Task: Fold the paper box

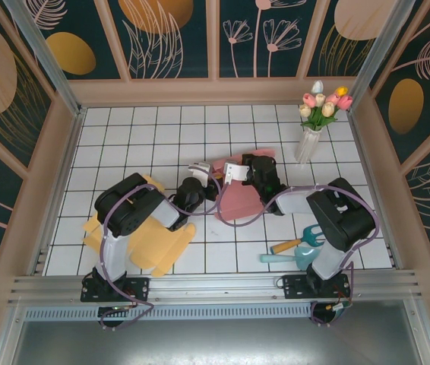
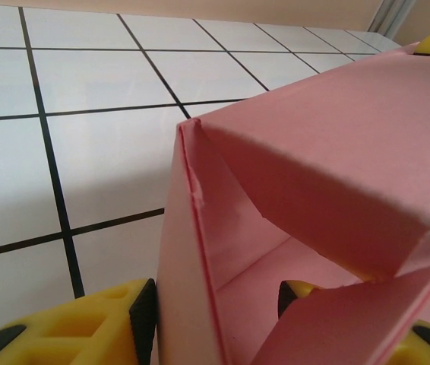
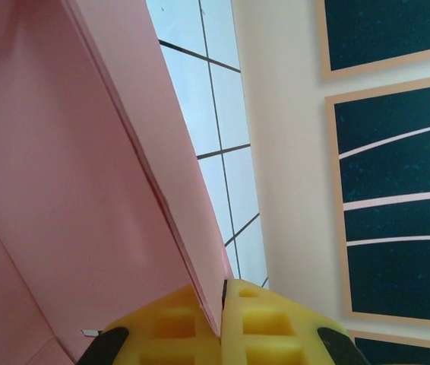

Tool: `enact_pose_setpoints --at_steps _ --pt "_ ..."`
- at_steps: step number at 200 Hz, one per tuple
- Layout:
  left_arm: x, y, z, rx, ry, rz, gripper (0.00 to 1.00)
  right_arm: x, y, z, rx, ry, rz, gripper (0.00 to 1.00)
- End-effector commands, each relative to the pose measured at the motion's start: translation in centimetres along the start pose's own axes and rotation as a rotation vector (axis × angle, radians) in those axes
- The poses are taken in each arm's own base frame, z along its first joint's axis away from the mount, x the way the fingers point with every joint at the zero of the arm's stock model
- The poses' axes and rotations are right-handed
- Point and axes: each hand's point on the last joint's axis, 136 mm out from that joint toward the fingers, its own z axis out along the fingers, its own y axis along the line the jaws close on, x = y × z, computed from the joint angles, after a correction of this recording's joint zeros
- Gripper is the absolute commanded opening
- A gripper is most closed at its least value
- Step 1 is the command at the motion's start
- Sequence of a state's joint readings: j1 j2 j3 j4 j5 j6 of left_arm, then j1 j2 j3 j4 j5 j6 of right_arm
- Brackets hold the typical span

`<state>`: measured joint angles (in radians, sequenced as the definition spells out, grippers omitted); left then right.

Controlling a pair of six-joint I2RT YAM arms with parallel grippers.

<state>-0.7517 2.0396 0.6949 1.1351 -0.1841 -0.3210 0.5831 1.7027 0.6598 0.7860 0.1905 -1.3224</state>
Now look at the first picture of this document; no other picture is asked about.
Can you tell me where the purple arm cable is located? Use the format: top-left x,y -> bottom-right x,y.
213,180 -> 379,328
99,169 -> 226,330

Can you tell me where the teal rake with wooden handle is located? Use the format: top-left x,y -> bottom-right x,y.
270,224 -> 328,255

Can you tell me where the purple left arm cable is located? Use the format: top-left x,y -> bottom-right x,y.
99,169 -> 226,330

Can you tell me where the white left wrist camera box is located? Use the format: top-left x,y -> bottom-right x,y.
187,162 -> 213,182

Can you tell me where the pink paper box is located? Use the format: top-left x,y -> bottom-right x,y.
211,148 -> 277,221

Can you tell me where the grey slotted cable duct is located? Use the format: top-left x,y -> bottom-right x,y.
23,303 -> 313,321

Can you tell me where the aluminium frame post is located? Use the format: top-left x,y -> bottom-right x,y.
2,0 -> 87,115
346,0 -> 417,111

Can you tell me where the yellow paper box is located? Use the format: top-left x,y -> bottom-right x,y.
81,173 -> 197,278

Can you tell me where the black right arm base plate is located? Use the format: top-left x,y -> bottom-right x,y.
282,274 -> 352,301

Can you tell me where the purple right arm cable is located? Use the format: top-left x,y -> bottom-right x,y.
213,180 -> 379,328

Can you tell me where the aluminium side rail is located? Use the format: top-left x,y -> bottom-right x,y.
347,107 -> 404,269
28,107 -> 87,277

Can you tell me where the grey metal sheet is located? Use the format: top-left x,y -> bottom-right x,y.
0,303 -> 430,365

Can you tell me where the light blue toy shovel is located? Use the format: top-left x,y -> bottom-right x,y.
259,245 -> 321,271

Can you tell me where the artificial tulip bouquet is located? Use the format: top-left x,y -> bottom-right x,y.
299,80 -> 354,133

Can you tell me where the white ribbed vase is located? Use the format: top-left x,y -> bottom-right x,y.
295,128 -> 322,164

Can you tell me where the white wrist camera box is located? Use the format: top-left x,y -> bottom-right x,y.
187,162 -> 213,182
223,161 -> 252,187

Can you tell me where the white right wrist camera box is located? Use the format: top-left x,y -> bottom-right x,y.
223,161 -> 252,187

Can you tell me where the aluminium mounting rail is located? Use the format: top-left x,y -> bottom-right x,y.
8,270 -> 423,305

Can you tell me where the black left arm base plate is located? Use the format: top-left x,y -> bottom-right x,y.
81,276 -> 150,303

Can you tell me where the black round cable port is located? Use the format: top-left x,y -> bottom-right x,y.
96,306 -> 132,331
309,302 -> 353,327

